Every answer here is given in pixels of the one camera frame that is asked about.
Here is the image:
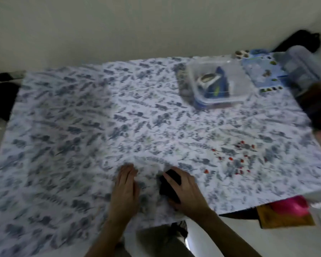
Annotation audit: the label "person's right hand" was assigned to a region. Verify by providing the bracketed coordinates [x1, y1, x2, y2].
[163, 166, 213, 220]

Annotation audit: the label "person's left hand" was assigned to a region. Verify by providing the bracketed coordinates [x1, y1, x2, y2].
[110, 163, 141, 225]

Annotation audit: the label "small black object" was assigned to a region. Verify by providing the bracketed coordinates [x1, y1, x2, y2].
[159, 169, 183, 204]

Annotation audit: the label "white leaf print cloth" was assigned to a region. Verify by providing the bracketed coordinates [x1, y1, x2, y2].
[0, 56, 321, 257]

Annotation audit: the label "person's left forearm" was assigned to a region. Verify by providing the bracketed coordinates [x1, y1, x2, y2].
[85, 218, 135, 257]

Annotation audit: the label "person's right forearm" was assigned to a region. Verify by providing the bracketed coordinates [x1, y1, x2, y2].
[194, 210, 263, 257]

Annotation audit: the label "person's grey trousers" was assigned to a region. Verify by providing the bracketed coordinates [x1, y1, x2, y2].
[117, 221, 196, 257]

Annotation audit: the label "orange brown cloth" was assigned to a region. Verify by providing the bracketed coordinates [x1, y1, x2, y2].
[256, 205, 317, 229]

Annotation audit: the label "pink object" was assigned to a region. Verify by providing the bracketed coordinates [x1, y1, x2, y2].
[269, 195, 311, 218]

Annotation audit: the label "blue clothes iron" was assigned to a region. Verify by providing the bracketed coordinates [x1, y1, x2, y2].
[196, 66, 231, 100]

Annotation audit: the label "clear plastic container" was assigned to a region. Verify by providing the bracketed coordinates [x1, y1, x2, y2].
[185, 57, 255, 110]

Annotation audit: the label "black bundle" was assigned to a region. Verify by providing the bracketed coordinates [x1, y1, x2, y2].
[0, 83, 21, 122]

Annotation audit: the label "dark brown object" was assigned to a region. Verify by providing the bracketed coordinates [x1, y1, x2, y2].
[296, 80, 321, 132]

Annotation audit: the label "black bag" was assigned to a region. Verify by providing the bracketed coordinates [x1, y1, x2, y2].
[271, 29, 321, 54]

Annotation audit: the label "black strap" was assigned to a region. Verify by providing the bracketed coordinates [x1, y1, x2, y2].
[171, 220, 189, 239]

